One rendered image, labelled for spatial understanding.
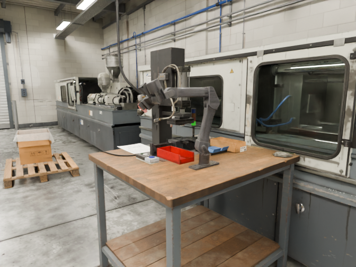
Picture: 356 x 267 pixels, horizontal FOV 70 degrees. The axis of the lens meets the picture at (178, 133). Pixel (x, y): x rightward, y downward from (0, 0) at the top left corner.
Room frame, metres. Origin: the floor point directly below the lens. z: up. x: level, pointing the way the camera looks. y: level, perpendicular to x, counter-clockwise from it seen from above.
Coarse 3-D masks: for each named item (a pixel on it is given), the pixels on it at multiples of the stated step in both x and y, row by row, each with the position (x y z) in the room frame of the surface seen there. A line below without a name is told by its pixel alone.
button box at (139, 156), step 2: (104, 152) 1.80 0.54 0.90; (106, 152) 1.78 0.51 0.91; (110, 154) 1.74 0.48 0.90; (112, 154) 1.72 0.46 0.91; (114, 154) 1.71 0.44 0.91; (116, 154) 1.71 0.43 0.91; (136, 154) 1.63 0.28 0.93; (138, 154) 1.63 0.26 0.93; (140, 154) 1.62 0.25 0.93; (142, 154) 1.62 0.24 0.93; (148, 154) 1.63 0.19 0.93; (136, 156) 1.63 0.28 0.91; (138, 156) 1.61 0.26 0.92; (140, 156) 1.59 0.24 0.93; (142, 156) 1.58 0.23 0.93; (144, 156) 1.57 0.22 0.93; (146, 156) 1.57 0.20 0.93; (148, 156) 1.58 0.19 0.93; (138, 158) 1.61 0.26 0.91; (140, 158) 1.59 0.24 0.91; (142, 158) 1.57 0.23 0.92; (144, 158) 1.56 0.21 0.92; (140, 160) 1.59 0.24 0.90; (142, 160) 1.58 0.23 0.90; (144, 160) 1.56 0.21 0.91
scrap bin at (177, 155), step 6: (162, 150) 1.63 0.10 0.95; (168, 150) 1.74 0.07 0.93; (174, 150) 1.72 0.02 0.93; (180, 150) 1.67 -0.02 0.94; (186, 150) 1.61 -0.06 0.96; (162, 156) 1.63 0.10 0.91; (168, 156) 1.58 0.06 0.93; (174, 156) 1.53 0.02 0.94; (180, 156) 1.66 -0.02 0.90; (186, 156) 1.61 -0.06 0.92; (192, 156) 1.57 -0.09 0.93; (174, 162) 1.53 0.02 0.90; (180, 162) 1.49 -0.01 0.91; (186, 162) 1.52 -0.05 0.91
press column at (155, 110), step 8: (152, 56) 2.06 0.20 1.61; (152, 64) 2.06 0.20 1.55; (152, 72) 2.07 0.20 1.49; (152, 80) 2.07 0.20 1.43; (152, 112) 2.08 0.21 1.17; (160, 112) 2.01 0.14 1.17; (152, 120) 2.08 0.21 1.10; (152, 128) 2.08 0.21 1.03; (160, 128) 2.01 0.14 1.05; (168, 128) 2.06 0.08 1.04; (152, 136) 2.08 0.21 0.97; (160, 136) 2.01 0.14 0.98; (168, 136) 2.06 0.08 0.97
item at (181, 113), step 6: (180, 108) 1.86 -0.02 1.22; (168, 114) 1.94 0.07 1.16; (174, 114) 1.88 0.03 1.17; (180, 114) 1.83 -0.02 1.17; (186, 114) 1.83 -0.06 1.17; (168, 120) 1.83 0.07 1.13; (174, 120) 1.78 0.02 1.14; (180, 120) 1.80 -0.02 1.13; (186, 120) 1.84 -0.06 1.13; (192, 120) 1.87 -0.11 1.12
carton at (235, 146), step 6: (216, 138) 2.00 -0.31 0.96; (222, 138) 2.01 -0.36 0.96; (228, 138) 1.96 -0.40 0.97; (210, 144) 1.96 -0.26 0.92; (216, 144) 1.91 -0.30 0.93; (222, 144) 1.86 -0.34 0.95; (228, 144) 1.81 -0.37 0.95; (234, 144) 1.77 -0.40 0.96; (240, 144) 1.87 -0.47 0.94; (228, 150) 1.81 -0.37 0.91; (234, 150) 1.77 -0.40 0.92; (240, 150) 1.80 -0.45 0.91
